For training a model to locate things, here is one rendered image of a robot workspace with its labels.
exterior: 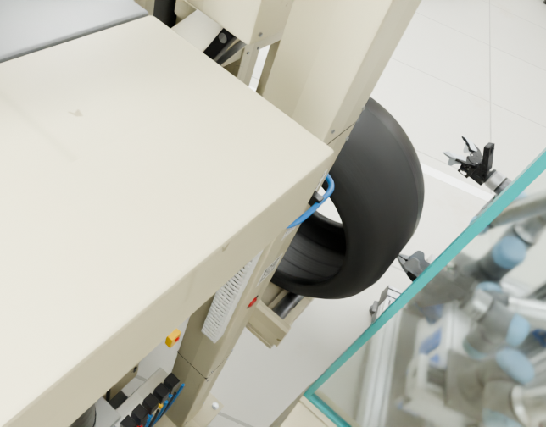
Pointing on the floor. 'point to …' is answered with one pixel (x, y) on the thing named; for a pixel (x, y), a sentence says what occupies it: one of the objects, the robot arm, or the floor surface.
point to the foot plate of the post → (212, 406)
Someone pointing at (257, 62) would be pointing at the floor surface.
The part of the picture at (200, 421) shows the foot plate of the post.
